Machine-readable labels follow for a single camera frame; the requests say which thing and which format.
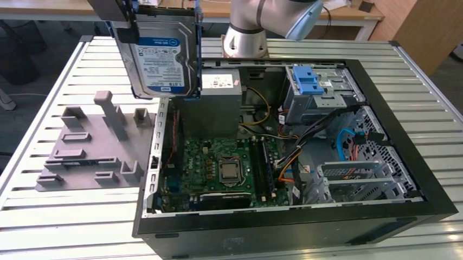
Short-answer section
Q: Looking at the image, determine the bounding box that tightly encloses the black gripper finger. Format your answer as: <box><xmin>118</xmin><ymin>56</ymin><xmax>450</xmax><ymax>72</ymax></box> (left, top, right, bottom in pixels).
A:
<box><xmin>115</xmin><ymin>21</ymin><xmax>140</xmax><ymax>44</ymax></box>

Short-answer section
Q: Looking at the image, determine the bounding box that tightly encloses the hard disk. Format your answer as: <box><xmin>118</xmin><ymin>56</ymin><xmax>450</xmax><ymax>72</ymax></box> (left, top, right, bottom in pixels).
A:
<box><xmin>111</xmin><ymin>0</ymin><xmax>203</xmax><ymax>102</ymax></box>

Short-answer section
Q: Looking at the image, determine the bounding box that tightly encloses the blue data wire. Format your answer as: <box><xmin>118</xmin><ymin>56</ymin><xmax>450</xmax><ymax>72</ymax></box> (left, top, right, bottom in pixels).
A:
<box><xmin>336</xmin><ymin>128</ymin><xmax>354</xmax><ymax>163</ymax></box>

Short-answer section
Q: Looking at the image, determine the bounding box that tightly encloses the coloured disk power wire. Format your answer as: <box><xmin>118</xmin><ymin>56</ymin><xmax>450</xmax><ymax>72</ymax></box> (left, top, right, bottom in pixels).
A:
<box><xmin>350</xmin><ymin>131</ymin><xmax>387</xmax><ymax>163</ymax></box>

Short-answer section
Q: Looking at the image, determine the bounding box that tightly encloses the silver metal disk bay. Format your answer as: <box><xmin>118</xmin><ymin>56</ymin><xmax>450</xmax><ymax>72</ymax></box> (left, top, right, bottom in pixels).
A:
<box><xmin>302</xmin><ymin>161</ymin><xmax>414</xmax><ymax>205</ymax></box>

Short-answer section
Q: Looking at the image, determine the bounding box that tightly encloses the long wooden desk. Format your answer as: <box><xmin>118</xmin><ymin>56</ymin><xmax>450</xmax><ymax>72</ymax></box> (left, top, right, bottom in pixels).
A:
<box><xmin>0</xmin><ymin>0</ymin><xmax>384</xmax><ymax>41</ymax></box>

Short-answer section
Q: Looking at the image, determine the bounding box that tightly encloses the grey power supply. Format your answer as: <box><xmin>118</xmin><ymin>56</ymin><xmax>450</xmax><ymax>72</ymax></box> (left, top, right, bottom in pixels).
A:
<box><xmin>170</xmin><ymin>69</ymin><xmax>243</xmax><ymax>139</ymax></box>

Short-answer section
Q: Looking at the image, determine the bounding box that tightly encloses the grey parts rack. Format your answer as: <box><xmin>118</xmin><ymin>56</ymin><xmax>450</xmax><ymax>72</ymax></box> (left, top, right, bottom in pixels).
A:
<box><xmin>33</xmin><ymin>90</ymin><xmax>160</xmax><ymax>193</ymax></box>

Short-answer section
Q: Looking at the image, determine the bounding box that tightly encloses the green motherboard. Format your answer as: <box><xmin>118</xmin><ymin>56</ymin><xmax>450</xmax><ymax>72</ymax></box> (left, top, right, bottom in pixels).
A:
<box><xmin>159</xmin><ymin>136</ymin><xmax>290</xmax><ymax>212</ymax></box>

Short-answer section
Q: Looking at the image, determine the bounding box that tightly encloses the blue plastic drive latch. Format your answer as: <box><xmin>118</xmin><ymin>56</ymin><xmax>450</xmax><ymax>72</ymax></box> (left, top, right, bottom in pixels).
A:
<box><xmin>294</xmin><ymin>66</ymin><xmax>327</xmax><ymax>95</ymax></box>

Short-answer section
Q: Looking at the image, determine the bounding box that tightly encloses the silver CPU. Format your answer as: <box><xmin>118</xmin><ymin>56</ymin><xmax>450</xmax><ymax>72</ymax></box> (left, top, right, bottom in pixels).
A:
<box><xmin>220</xmin><ymin>164</ymin><xmax>242</xmax><ymax>181</ymax></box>

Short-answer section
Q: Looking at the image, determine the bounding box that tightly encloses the grey metal drive cage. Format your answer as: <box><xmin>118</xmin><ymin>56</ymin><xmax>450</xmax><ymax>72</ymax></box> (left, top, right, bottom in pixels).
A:
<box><xmin>284</xmin><ymin>64</ymin><xmax>366</xmax><ymax>125</ymax></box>

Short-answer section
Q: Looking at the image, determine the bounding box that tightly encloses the black graphics card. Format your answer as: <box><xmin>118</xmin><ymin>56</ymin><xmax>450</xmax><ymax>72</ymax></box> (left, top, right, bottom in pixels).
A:
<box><xmin>196</xmin><ymin>191</ymin><xmax>252</xmax><ymax>211</ymax></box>

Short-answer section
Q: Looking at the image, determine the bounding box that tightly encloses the wooden cabinet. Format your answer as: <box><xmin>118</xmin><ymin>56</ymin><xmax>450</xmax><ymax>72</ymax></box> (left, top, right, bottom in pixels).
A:
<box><xmin>371</xmin><ymin>0</ymin><xmax>463</xmax><ymax>76</ymax></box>

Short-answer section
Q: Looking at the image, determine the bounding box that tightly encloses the black open PC case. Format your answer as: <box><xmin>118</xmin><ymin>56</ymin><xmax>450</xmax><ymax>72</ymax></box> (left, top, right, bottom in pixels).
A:
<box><xmin>132</xmin><ymin>58</ymin><xmax>459</xmax><ymax>259</ymax></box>

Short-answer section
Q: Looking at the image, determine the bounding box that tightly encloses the thin red wire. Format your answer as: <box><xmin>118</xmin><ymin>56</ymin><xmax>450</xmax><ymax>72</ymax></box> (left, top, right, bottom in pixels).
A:
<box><xmin>168</xmin><ymin>110</ymin><xmax>180</xmax><ymax>168</ymax></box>

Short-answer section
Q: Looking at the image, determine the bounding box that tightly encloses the yellow wire pair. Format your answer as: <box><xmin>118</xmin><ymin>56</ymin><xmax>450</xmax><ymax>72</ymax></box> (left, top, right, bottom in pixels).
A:
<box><xmin>238</xmin><ymin>86</ymin><xmax>272</xmax><ymax>128</ymax></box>

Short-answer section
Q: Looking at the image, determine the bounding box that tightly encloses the black cable bundle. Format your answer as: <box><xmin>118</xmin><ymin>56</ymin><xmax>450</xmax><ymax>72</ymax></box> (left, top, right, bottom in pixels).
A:
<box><xmin>274</xmin><ymin>107</ymin><xmax>363</xmax><ymax>174</ymax></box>

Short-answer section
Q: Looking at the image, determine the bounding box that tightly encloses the orange red wire bundle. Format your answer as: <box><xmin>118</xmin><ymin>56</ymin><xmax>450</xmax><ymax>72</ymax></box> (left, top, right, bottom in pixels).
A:
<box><xmin>276</xmin><ymin>153</ymin><xmax>303</xmax><ymax>185</ymax></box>

